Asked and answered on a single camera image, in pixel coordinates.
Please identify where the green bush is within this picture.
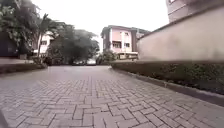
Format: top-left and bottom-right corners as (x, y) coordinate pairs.
(96, 49), (118, 66)

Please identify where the white vehicle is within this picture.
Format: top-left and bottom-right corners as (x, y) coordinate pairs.
(85, 58), (98, 66)

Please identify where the pink multi-storey building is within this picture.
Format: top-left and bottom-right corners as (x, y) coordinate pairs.
(100, 25), (151, 61)

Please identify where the grey brick paved road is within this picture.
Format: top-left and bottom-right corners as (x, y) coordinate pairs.
(0, 64), (224, 128)

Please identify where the large dark green tree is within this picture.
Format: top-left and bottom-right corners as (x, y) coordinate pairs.
(46, 23), (100, 66)

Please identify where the white building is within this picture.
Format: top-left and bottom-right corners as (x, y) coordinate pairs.
(32, 31), (56, 56)

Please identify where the low green hedge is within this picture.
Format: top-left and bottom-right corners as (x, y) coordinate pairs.
(110, 60), (224, 96)

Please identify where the grey stone kerb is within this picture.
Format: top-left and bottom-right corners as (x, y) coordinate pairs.
(109, 66), (224, 108)

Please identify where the palm tree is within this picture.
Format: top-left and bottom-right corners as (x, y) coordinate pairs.
(34, 13), (60, 60)

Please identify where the pale pink building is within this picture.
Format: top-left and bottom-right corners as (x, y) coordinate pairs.
(165, 0), (224, 24)

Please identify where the low dark hedge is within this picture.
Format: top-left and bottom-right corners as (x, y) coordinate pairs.
(0, 61), (49, 75)

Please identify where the group of tall trees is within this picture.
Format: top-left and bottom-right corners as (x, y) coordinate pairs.
(0, 0), (43, 58)

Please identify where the beige boundary wall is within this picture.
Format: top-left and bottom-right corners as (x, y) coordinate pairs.
(136, 4), (224, 63)

